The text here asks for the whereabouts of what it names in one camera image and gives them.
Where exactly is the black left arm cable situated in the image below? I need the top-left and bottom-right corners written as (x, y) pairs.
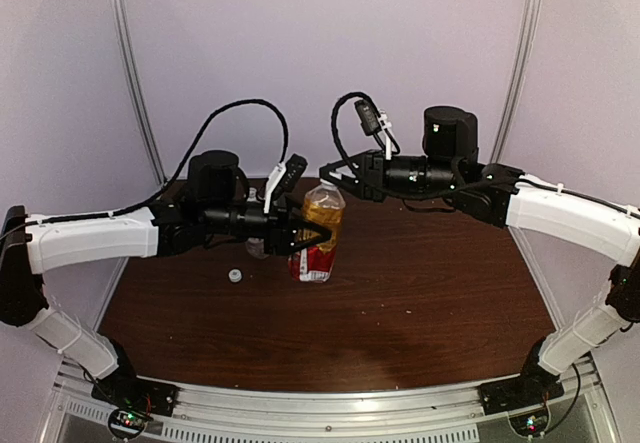
top-left (0, 98), bottom-right (291, 249)

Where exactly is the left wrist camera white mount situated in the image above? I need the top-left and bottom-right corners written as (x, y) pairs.
top-left (263, 154), bottom-right (308, 214)

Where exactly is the clear plastic water bottle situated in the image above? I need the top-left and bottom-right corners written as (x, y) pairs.
top-left (245, 187), bottom-right (269, 260)

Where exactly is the left circuit board with leds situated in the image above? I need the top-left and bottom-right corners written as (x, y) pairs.
top-left (107, 408), bottom-right (150, 439)

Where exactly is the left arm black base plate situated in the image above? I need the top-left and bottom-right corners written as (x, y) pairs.
top-left (84, 373), bottom-right (179, 417)

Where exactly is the amber tea bottle red label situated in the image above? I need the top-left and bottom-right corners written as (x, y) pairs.
top-left (288, 180), bottom-right (346, 283)

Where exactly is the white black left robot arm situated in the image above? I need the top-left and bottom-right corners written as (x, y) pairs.
top-left (1, 150), bottom-right (332, 407)

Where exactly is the aluminium corner post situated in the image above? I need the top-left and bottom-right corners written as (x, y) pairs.
top-left (110, 0), bottom-right (166, 185)
top-left (490, 0), bottom-right (542, 163)

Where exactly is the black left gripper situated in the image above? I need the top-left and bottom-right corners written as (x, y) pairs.
top-left (203, 193), bottom-right (332, 256)

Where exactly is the white water bottle cap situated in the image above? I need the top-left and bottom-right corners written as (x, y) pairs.
top-left (228, 269), bottom-right (243, 284)

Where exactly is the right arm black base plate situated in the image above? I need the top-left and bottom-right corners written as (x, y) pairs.
top-left (478, 376), bottom-right (565, 415)

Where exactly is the right circuit board with leds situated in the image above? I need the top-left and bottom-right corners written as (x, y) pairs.
top-left (508, 408), bottom-right (550, 438)

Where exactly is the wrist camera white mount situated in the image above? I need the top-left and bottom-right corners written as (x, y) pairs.
top-left (354, 99), bottom-right (400, 160)
top-left (263, 154), bottom-right (308, 214)

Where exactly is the left aluminium corner post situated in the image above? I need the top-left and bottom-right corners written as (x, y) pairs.
top-left (110, 0), bottom-right (166, 185)

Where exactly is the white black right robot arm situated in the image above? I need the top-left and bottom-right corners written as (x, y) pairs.
top-left (320, 106), bottom-right (639, 405)

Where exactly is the circuit board with leds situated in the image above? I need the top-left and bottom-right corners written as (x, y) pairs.
top-left (508, 408), bottom-right (550, 438)
top-left (107, 408), bottom-right (150, 439)

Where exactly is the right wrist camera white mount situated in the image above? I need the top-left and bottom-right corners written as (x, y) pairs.
top-left (354, 99), bottom-right (400, 160)

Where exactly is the right aluminium corner post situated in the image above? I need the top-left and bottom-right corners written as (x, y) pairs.
top-left (490, 0), bottom-right (542, 163)

